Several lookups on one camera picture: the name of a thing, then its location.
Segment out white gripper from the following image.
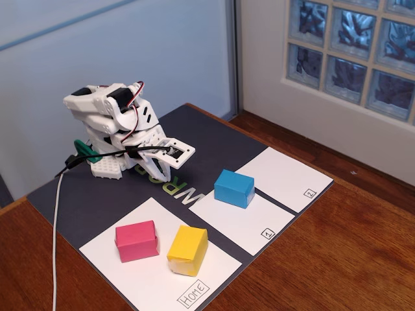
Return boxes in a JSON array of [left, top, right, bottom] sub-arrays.
[[124, 124, 172, 182]]

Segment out yellow paper box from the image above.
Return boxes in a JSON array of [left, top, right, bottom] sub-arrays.
[[166, 225, 209, 278]]

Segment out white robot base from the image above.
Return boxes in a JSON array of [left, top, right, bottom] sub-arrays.
[[83, 119, 137, 179]]

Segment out pink paper box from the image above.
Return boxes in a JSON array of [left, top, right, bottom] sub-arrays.
[[115, 220, 161, 264]]

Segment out blue paper box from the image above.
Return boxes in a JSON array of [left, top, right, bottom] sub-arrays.
[[213, 168, 256, 209]]

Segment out dark printed mat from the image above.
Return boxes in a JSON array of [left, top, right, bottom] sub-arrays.
[[26, 102, 335, 311]]

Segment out green clamp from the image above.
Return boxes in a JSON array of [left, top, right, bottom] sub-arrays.
[[73, 139, 103, 164]]

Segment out white sheet marked 1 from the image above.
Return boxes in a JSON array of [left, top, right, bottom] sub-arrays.
[[187, 189, 296, 257]]

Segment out white sheet marked home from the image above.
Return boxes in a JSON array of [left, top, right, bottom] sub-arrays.
[[78, 196, 243, 311]]

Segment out white sheet marked 2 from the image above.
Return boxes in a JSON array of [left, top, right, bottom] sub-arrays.
[[235, 146, 335, 214]]

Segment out glass block window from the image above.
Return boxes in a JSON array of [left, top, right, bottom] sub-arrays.
[[285, 0, 415, 123]]

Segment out black camera cable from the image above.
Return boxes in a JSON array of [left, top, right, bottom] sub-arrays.
[[57, 144, 172, 178]]

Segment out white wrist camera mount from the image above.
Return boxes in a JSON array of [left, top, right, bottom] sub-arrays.
[[142, 138, 196, 169]]

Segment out white cable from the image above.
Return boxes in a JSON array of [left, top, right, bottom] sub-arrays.
[[51, 163, 71, 311]]

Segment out grey metal frame post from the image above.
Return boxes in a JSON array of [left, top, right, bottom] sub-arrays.
[[226, 0, 243, 119]]

